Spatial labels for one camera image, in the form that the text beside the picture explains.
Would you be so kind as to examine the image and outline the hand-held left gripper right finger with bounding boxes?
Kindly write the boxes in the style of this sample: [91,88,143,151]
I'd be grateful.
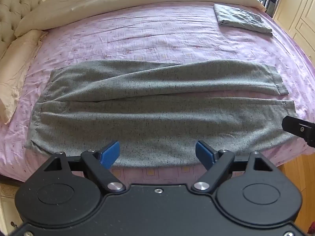
[191,141,277,193]

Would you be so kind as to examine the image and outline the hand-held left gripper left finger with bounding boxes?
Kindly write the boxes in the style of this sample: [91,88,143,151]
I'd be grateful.
[44,141,126,194]

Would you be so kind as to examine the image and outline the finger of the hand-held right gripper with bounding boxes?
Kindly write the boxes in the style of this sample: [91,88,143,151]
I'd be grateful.
[282,115,315,148]

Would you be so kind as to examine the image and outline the grey speckled pants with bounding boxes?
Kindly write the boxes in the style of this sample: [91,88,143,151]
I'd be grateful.
[24,59,296,168]

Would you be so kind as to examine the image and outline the folded plain grey pants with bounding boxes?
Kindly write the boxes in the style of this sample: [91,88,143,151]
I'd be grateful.
[214,4,273,37]

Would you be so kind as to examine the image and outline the cream nightstand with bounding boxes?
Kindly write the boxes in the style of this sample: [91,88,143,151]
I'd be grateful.
[0,179,25,234]

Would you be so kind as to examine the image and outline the cream wardrobe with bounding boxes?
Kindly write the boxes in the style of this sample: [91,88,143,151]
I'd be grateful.
[272,0,315,57]

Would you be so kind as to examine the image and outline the purple patterned bedsheet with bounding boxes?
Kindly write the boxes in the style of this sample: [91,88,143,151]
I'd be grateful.
[0,2,315,185]

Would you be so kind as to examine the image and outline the cream pillow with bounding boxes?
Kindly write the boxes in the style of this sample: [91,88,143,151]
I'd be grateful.
[0,29,48,124]

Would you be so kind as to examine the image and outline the cream tufted headboard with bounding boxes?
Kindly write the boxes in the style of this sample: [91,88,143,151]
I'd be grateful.
[0,0,43,59]

